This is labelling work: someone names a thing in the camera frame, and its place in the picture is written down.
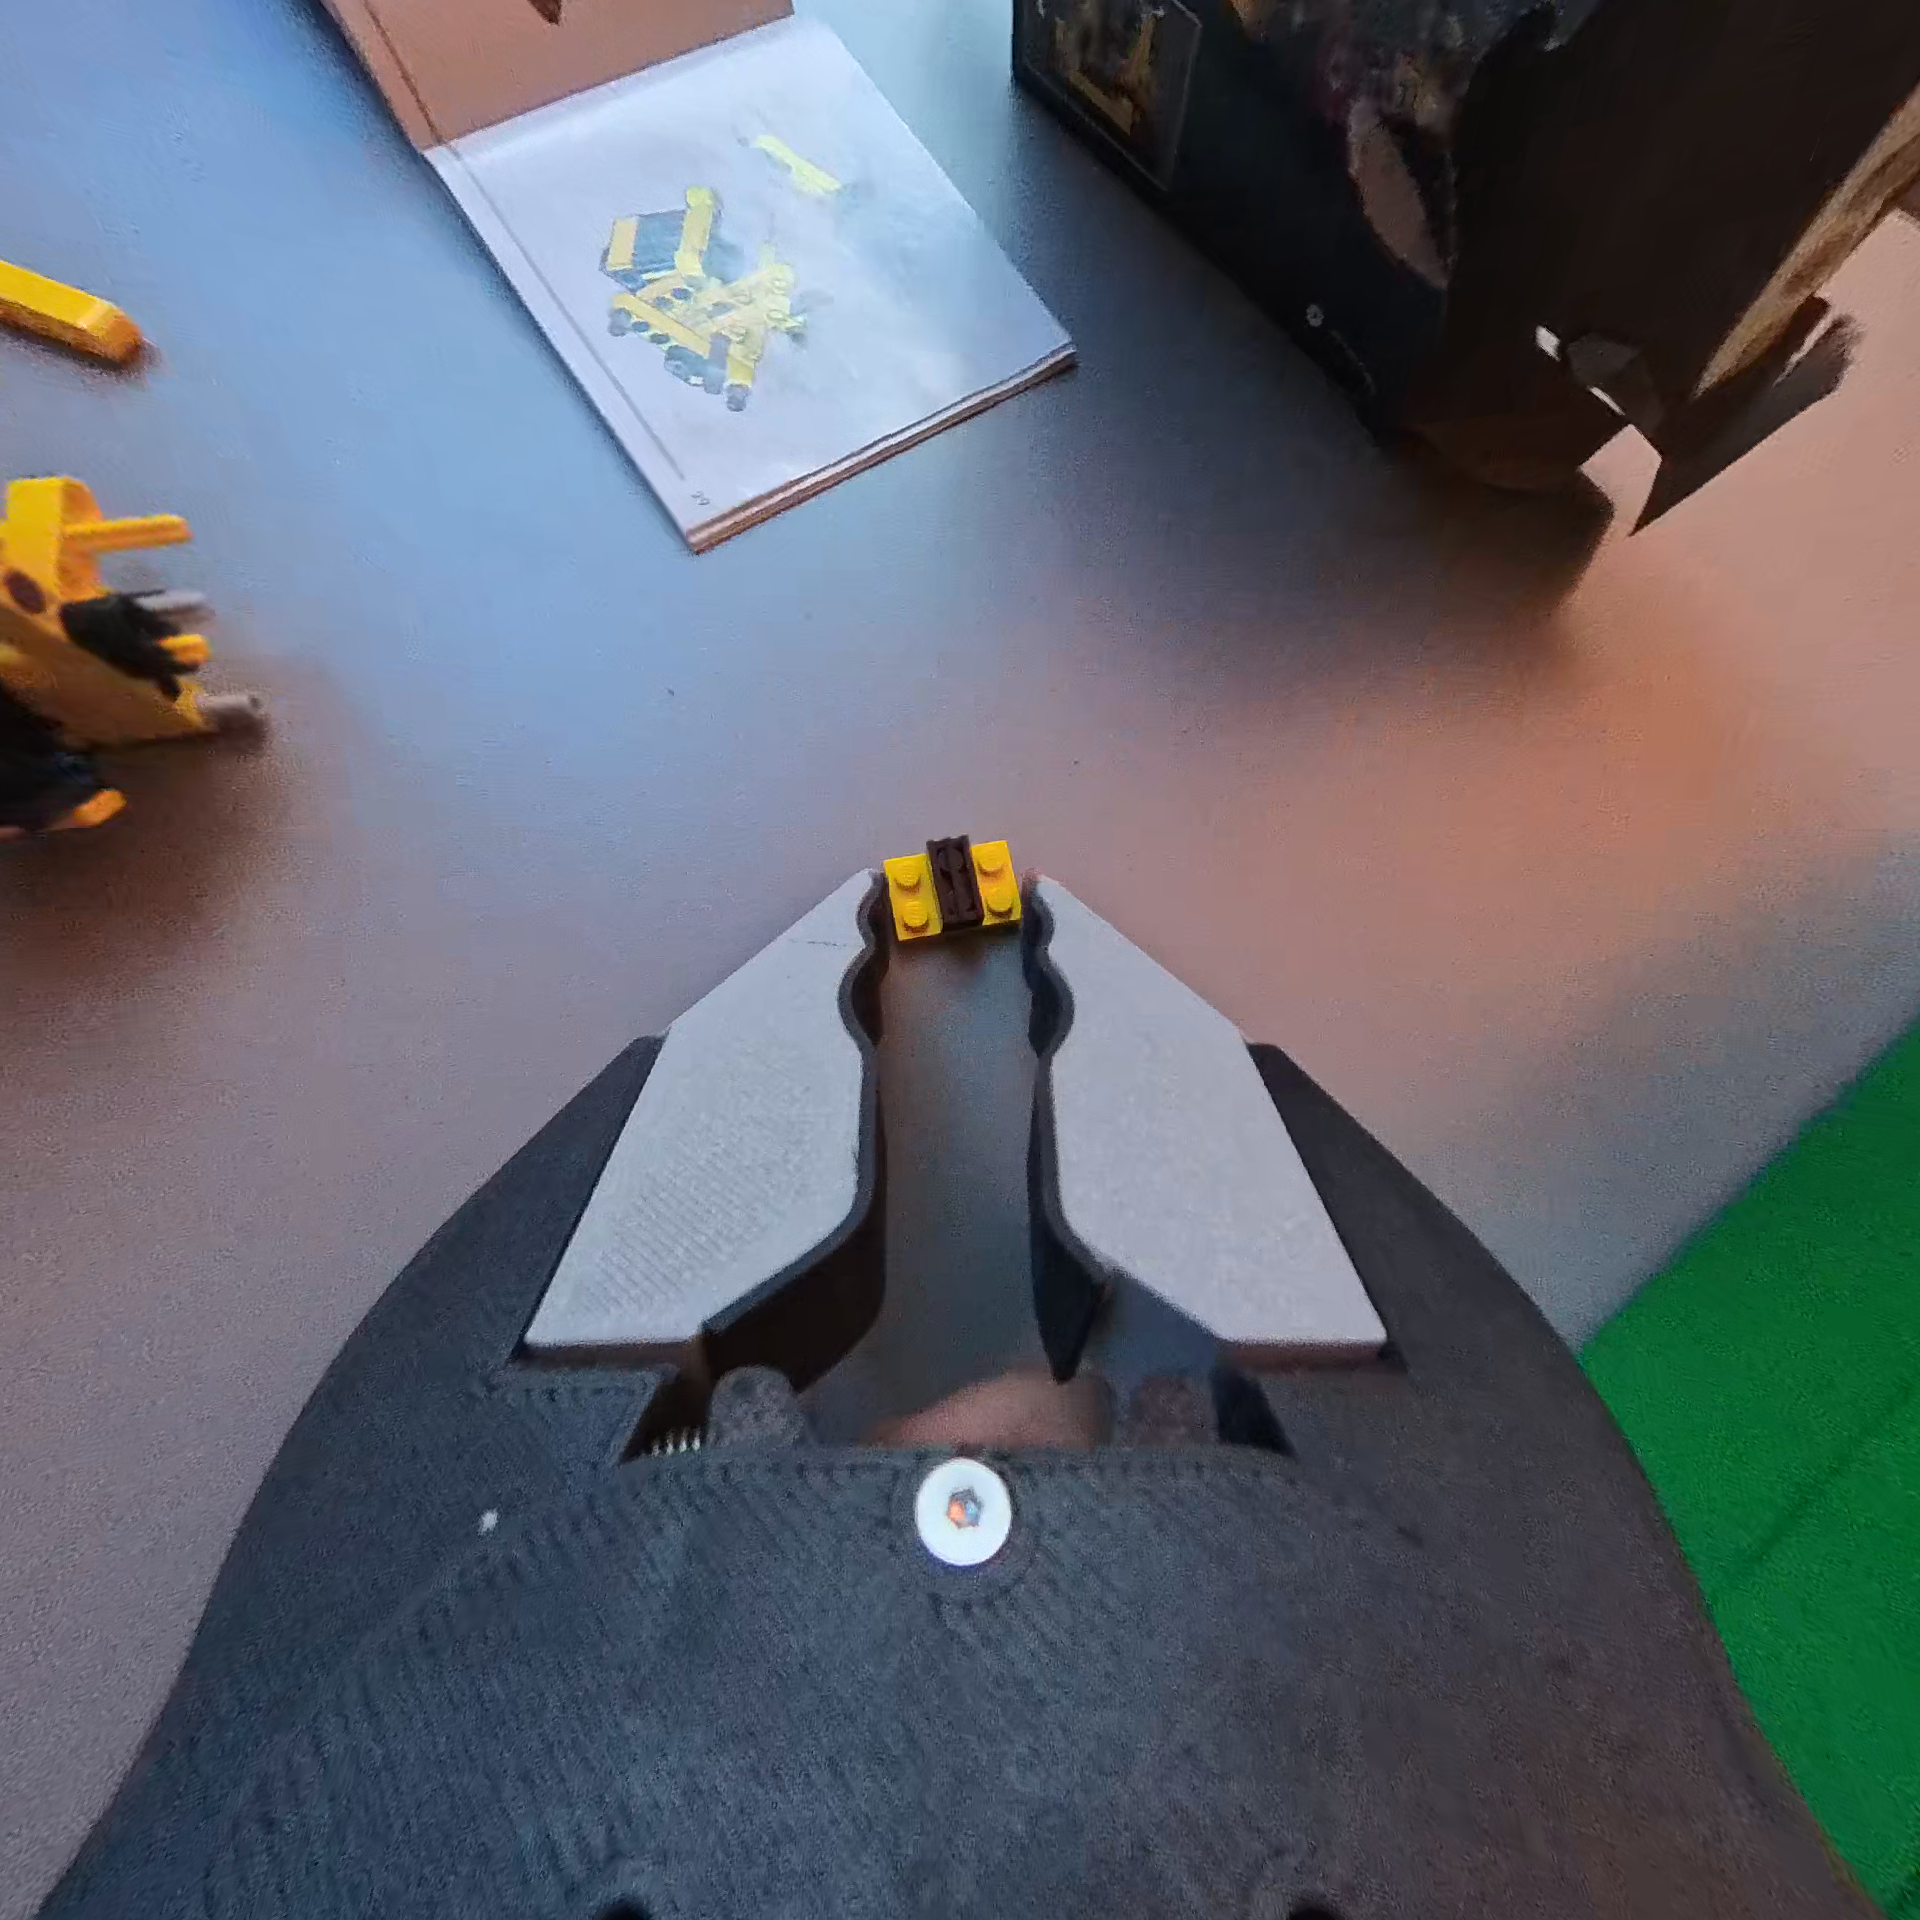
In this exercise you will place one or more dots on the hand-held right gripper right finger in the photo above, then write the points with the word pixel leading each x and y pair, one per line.
pixel 1184 1154

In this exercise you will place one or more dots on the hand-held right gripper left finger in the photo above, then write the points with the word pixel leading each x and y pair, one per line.
pixel 721 1140

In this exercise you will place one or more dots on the small yellow black lego plate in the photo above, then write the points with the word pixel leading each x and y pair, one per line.
pixel 951 887

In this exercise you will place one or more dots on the yellow black lego assembly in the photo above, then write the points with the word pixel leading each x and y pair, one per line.
pixel 77 644

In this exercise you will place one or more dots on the yellow lego beam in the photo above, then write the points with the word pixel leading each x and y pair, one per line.
pixel 68 315

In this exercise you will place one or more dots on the open lego instruction booklet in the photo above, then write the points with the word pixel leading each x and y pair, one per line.
pixel 780 283

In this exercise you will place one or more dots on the dark torn lego box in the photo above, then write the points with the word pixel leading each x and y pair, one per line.
pixel 1350 195

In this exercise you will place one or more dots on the green mat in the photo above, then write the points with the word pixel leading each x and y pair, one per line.
pixel 1785 1380

